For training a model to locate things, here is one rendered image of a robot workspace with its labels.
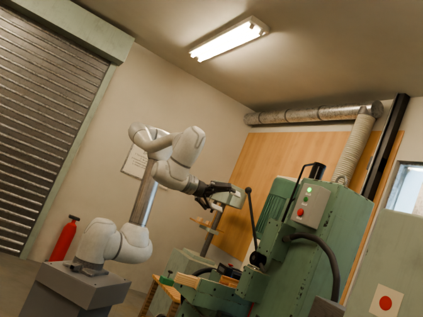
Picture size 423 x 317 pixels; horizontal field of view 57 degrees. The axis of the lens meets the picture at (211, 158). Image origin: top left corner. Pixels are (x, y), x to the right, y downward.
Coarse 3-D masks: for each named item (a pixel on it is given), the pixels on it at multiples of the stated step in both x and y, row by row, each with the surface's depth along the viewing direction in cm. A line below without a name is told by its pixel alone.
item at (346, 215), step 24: (336, 192) 149; (288, 216) 165; (336, 216) 148; (360, 216) 155; (336, 240) 149; (360, 240) 156; (288, 264) 154; (312, 264) 145; (288, 288) 149; (312, 288) 146; (264, 312) 154; (288, 312) 144
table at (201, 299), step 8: (176, 288) 178; (184, 288) 172; (192, 288) 167; (184, 296) 169; (192, 296) 165; (200, 296) 164; (208, 296) 166; (192, 304) 163; (200, 304) 165; (208, 304) 167; (216, 304) 168; (224, 304) 170; (232, 304) 172; (240, 304) 174; (232, 312) 173; (240, 312) 175; (248, 312) 177
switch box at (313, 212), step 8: (304, 184) 156; (312, 184) 153; (304, 192) 154; (312, 192) 150; (320, 192) 148; (328, 192) 150; (312, 200) 149; (320, 200) 148; (296, 208) 154; (304, 208) 150; (312, 208) 147; (320, 208) 149; (304, 216) 149; (312, 216) 147; (320, 216) 149; (304, 224) 147; (312, 224) 147
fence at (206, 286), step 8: (200, 280) 165; (208, 280) 167; (200, 288) 164; (208, 288) 166; (216, 288) 168; (224, 288) 170; (232, 288) 172; (216, 296) 168; (224, 296) 170; (232, 296) 172; (248, 304) 176
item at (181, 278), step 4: (176, 276) 164; (180, 276) 163; (184, 276) 164; (188, 276) 165; (176, 280) 163; (180, 280) 163; (184, 280) 164; (188, 280) 165; (192, 280) 166; (196, 280) 167; (184, 284) 164; (188, 284) 165; (192, 284) 166
